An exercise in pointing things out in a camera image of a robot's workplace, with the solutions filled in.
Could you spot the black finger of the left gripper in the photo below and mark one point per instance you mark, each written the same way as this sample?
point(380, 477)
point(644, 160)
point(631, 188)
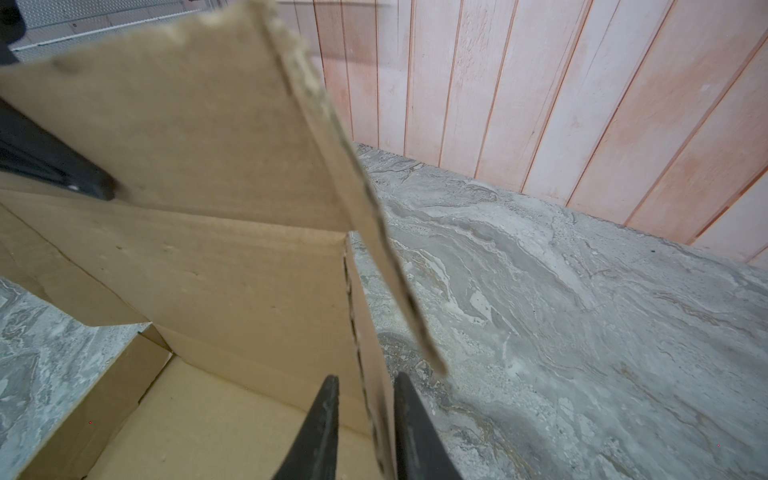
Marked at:
point(29, 151)

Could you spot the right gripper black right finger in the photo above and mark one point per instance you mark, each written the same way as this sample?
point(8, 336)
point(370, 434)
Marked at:
point(420, 453)

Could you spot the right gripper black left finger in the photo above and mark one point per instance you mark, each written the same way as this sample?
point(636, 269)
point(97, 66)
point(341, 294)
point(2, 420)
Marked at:
point(312, 438)

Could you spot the brown cardboard box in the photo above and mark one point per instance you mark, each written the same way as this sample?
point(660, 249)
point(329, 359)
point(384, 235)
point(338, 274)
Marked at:
point(227, 242)

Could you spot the white wire mesh shelf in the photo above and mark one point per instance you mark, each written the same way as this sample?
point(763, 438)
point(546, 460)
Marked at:
point(49, 20)

